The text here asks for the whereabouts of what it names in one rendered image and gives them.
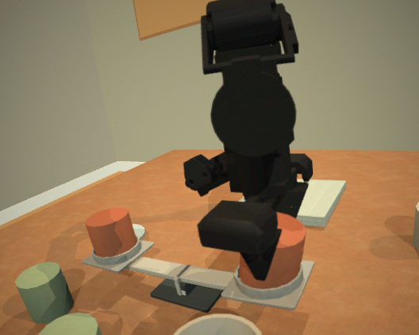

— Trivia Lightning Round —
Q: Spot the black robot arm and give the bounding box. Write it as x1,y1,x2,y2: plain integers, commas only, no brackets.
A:
184,0,298,197

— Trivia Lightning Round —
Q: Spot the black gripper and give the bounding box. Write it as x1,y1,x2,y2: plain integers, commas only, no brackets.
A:
197,130,313,281

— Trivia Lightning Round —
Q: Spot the grey balance beam with round pans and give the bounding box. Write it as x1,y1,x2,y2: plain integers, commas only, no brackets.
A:
82,235,314,313

